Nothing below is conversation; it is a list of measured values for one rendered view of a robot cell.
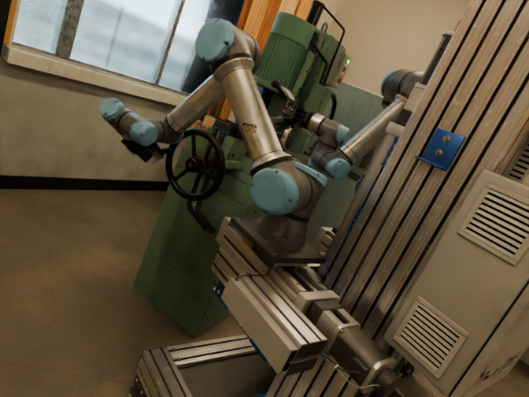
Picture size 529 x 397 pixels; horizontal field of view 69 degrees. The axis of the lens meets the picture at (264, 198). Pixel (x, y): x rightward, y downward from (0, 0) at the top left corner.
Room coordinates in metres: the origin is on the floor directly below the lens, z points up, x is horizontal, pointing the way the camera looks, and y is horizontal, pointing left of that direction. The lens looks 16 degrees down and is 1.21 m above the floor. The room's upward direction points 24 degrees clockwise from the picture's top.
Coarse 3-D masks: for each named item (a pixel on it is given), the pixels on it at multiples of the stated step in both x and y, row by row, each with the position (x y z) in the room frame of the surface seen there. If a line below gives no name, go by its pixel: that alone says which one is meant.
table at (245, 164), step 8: (200, 128) 1.77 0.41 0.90; (200, 136) 1.69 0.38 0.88; (200, 144) 1.68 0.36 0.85; (200, 152) 1.56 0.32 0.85; (216, 160) 1.53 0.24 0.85; (240, 160) 1.60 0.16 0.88; (248, 160) 1.58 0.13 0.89; (232, 168) 1.54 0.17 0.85; (240, 168) 1.59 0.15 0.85; (248, 168) 1.58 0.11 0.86
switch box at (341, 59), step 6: (336, 54) 1.98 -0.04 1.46; (342, 54) 1.97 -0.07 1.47; (336, 60) 1.98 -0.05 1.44; (342, 60) 1.97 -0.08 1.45; (336, 66) 1.97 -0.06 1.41; (342, 66) 1.98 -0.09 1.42; (348, 66) 2.05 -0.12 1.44; (330, 72) 1.98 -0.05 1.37; (336, 72) 1.97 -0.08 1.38; (324, 78) 1.99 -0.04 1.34; (330, 78) 1.98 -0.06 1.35; (336, 78) 1.97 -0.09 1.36; (342, 78) 2.05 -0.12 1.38; (330, 84) 1.97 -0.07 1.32
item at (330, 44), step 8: (328, 40) 1.91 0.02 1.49; (336, 40) 1.95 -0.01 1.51; (320, 48) 1.92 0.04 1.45; (328, 48) 1.91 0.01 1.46; (336, 48) 1.99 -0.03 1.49; (344, 48) 2.08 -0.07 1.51; (328, 56) 1.94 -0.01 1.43; (320, 64) 1.91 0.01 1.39; (328, 64) 1.98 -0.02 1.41; (312, 72) 1.92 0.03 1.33; (320, 72) 1.94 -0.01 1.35; (312, 80) 1.91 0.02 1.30; (304, 88) 1.92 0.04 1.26; (304, 96) 1.91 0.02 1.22; (304, 128) 2.03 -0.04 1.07; (288, 152) 1.97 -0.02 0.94
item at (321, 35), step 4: (320, 32) 1.92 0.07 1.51; (324, 32) 1.91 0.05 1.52; (316, 36) 1.92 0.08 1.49; (320, 36) 1.91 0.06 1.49; (324, 36) 1.91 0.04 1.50; (312, 40) 1.93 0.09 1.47; (316, 40) 1.92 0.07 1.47; (320, 40) 1.91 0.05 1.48; (316, 44) 1.91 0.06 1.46; (320, 44) 1.91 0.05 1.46; (308, 48) 1.93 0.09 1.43; (312, 48) 1.92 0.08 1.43; (312, 52) 1.92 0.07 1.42; (316, 52) 1.91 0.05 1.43; (316, 56) 1.91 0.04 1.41; (312, 64) 1.91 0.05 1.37; (312, 68) 1.92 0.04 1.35; (308, 72) 1.91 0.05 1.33; (308, 76) 1.91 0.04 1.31; (304, 80) 1.91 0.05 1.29; (304, 84) 1.91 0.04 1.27; (300, 92) 1.91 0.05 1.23; (284, 128) 1.91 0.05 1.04; (280, 136) 1.91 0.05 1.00
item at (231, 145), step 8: (208, 128) 1.57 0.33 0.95; (216, 136) 1.54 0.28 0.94; (232, 136) 1.57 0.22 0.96; (224, 144) 1.53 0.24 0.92; (232, 144) 1.51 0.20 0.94; (240, 144) 1.57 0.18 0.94; (224, 152) 1.52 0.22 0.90; (232, 152) 1.53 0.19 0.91; (240, 152) 1.59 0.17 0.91; (232, 160) 1.56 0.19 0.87
